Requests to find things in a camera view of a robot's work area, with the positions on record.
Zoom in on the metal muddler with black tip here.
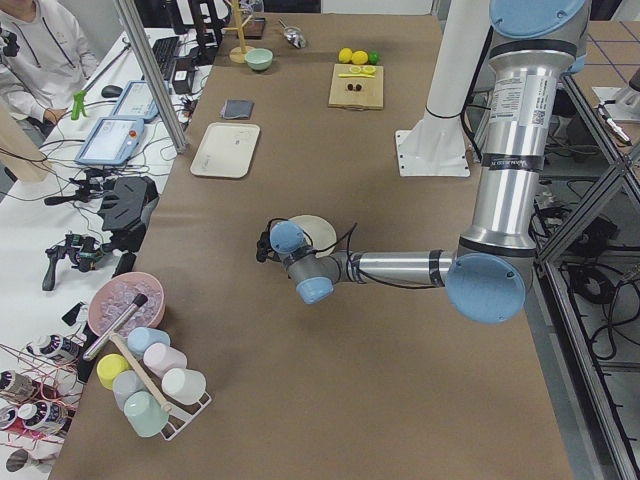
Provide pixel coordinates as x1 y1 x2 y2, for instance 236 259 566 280
82 293 148 361

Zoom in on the whole lemon lower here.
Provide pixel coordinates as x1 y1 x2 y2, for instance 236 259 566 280
350 50 369 65

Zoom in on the pink bowl of ice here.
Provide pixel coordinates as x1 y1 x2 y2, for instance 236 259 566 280
88 272 165 337

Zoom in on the white cup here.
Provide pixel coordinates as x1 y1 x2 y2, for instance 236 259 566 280
161 368 206 405

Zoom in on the yellow plastic knife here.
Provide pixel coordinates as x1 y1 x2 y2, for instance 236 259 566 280
337 73 376 79

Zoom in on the mint cup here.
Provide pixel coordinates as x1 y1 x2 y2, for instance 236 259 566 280
123 391 169 438

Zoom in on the pink cup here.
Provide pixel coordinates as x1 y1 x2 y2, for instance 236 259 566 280
143 342 187 378

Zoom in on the wooden cup tree stand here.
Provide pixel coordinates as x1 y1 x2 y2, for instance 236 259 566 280
224 0 253 64

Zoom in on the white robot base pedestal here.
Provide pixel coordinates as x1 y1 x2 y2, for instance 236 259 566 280
395 0 490 177

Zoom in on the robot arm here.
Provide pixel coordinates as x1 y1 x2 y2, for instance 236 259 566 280
269 1 591 324

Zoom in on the blue cup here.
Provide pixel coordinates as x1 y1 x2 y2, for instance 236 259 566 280
126 327 171 358

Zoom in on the green lime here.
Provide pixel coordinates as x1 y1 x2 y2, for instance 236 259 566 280
368 51 380 65

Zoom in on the yellow cup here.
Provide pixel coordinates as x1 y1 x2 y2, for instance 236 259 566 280
96 353 131 390

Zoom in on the black computer mouse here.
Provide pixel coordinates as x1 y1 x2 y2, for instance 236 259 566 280
101 85 123 99

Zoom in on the cream rabbit tray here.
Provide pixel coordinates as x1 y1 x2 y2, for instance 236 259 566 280
190 122 261 179

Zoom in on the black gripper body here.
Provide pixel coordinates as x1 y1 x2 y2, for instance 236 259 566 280
256 230 272 262

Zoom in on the blue teach pendant far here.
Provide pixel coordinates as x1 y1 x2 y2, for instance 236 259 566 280
111 80 159 123

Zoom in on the white wire cup rack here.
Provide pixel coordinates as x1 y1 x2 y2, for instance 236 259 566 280
109 334 213 442

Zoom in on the whole lemon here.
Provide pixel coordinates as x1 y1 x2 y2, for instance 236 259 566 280
338 48 353 64
350 50 369 65

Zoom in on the mint green bowl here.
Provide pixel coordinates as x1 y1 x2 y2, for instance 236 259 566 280
244 48 274 72

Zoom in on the person in white hoodie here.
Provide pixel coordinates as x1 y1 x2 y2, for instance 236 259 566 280
1 1 98 124

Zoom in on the bamboo cutting board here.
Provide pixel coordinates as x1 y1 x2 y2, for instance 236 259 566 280
328 64 384 110

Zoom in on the blue teach pendant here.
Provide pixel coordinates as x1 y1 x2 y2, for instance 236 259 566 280
75 116 145 167
111 80 159 123

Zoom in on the blue teach pendant near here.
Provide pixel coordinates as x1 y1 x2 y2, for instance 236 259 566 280
75 116 145 167

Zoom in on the folded grey cloth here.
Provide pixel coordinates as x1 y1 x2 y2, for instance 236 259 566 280
220 99 254 120

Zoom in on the grey cup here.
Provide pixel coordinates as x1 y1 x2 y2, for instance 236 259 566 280
112 370 146 411

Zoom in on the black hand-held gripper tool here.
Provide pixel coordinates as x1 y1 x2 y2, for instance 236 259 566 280
41 233 105 291

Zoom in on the beige round plate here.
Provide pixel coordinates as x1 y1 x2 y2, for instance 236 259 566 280
289 214 337 258

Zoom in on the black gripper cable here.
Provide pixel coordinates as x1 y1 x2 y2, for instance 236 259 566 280
264 216 359 257

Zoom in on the aluminium frame post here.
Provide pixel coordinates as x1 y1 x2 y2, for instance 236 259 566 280
114 0 187 154

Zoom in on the whole lemon upper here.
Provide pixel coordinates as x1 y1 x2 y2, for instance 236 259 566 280
338 48 353 64

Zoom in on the black keyboard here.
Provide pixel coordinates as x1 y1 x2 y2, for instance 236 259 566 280
152 36 180 81

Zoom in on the metal ice scoop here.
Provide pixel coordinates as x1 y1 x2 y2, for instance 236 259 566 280
278 18 307 49

